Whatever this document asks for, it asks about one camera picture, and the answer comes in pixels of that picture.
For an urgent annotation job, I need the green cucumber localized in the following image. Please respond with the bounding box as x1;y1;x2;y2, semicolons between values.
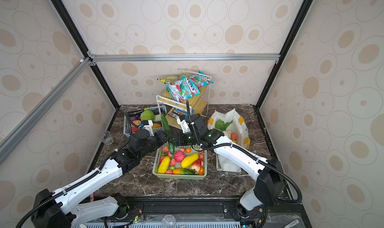
161;113;175;156

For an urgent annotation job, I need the teal pink snack bag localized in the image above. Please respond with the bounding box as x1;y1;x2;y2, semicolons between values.
189;73;214;89

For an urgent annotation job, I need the orange brown potato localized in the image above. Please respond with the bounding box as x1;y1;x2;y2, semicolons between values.
133;120;142;126

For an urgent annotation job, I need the green plastic fruit basket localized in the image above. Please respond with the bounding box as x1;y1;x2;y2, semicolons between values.
152;144;208;180

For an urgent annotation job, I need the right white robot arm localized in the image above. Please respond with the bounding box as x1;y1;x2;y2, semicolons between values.
180;101;303;215

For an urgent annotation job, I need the dark snack bar packet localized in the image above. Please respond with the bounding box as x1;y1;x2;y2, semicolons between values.
168;110;186;121

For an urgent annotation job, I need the white wire wooden shelf rack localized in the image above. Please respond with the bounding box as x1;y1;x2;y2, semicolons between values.
156;69;213;130

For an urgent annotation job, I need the white grocery tote bag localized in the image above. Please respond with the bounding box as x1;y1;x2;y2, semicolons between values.
207;108;251;174

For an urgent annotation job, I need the yellow green snack bag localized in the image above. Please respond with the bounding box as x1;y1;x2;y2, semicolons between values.
158;75;179;84

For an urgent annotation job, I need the clear plastic cup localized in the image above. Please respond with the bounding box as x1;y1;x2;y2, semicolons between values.
99;131;114;146

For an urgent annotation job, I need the green cabbage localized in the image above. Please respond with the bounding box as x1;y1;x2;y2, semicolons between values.
140;109;155;121

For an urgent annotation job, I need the horizontal aluminium frame bar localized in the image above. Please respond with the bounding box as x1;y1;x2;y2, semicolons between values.
90;53;281;62

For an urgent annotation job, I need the diagonal aluminium frame bar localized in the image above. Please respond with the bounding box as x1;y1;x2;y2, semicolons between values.
1;57;91;163

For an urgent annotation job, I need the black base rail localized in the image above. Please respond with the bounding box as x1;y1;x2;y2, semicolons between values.
77;196;313;228

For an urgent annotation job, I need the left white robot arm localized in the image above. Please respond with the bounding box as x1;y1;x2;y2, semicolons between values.
16;115;172;228

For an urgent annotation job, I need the green orange papaya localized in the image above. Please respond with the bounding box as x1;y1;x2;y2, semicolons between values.
173;168;196;176

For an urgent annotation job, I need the blue plastic vegetable basket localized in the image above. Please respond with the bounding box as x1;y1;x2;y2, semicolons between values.
123;105;167;137

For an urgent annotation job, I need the leafy green vegetable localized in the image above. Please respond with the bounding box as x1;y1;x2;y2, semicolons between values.
215;120;233;132

